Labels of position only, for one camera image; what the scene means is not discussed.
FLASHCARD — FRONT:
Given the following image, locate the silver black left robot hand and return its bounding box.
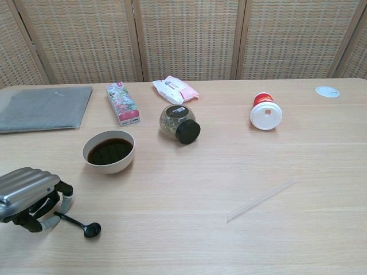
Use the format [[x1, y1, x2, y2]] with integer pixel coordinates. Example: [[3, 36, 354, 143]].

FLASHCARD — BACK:
[[0, 167, 74, 233]]

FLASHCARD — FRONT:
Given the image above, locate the black plastic spoon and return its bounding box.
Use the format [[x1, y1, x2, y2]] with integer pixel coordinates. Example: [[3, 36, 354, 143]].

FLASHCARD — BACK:
[[53, 211, 102, 238]]

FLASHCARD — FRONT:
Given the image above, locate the white bowl of dark liquid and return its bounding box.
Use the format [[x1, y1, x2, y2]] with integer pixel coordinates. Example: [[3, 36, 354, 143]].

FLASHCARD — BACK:
[[82, 129, 135, 175]]

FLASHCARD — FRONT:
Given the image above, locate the floral print carton box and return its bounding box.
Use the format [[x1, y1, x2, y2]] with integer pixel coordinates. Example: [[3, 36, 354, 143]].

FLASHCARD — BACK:
[[105, 81, 141, 127]]

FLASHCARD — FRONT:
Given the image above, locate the glass jar with black lid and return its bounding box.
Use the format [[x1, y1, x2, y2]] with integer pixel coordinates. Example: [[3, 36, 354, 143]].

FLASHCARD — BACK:
[[159, 104, 201, 146]]

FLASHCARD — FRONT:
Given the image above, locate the pink white wet wipes pack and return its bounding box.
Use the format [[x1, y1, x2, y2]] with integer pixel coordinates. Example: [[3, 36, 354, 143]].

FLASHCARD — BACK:
[[151, 75, 200, 105]]

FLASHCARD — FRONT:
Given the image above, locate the woven wooden folding screen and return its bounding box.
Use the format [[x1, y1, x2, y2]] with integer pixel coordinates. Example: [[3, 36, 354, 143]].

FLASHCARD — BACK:
[[0, 0, 367, 89]]

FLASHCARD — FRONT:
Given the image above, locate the clear plastic straw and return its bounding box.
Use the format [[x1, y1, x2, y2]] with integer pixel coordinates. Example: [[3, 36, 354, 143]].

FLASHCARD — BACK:
[[226, 179, 297, 224]]

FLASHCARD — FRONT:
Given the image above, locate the red paper cup white lid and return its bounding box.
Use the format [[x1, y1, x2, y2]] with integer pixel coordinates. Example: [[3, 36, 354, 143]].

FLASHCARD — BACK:
[[249, 92, 283, 131]]

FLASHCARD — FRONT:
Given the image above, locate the white round cable grommet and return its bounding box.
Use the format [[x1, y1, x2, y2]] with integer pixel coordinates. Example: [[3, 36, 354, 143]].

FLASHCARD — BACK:
[[315, 85, 340, 98]]

